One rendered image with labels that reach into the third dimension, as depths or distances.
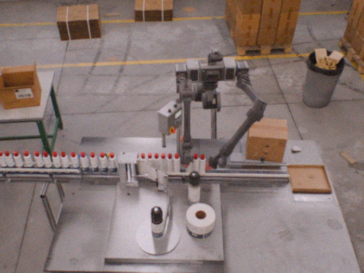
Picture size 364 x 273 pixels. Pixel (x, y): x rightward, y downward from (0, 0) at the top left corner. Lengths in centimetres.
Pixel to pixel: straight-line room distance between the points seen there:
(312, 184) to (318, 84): 215
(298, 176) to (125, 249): 150
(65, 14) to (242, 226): 495
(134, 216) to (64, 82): 332
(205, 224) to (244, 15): 391
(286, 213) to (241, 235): 41
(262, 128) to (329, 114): 224
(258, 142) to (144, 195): 100
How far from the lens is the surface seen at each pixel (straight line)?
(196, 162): 328
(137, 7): 744
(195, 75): 344
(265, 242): 312
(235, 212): 324
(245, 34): 637
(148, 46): 671
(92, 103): 562
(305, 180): 356
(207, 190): 329
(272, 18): 637
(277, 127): 353
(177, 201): 322
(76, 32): 700
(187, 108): 296
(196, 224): 291
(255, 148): 350
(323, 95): 555
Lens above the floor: 339
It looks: 43 degrees down
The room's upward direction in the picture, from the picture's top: straight up
